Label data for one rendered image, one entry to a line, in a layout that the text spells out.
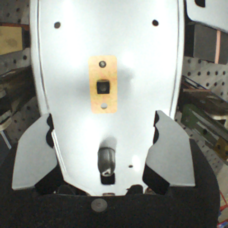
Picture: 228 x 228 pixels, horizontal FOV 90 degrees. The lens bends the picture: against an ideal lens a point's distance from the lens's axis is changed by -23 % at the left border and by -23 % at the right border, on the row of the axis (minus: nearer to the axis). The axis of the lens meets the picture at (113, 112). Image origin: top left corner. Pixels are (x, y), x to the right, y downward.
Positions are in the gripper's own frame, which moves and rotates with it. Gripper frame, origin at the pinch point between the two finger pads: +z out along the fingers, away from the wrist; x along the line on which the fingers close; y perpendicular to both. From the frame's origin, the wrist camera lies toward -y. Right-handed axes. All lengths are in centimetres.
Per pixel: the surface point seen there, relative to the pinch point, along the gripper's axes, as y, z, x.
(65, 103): 2.7, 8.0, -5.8
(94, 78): -0.9, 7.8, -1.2
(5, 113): 1.1, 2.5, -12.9
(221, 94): 13, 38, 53
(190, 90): 3.3, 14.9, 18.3
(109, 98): 2.0, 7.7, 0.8
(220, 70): 1, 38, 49
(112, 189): 24.8, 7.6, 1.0
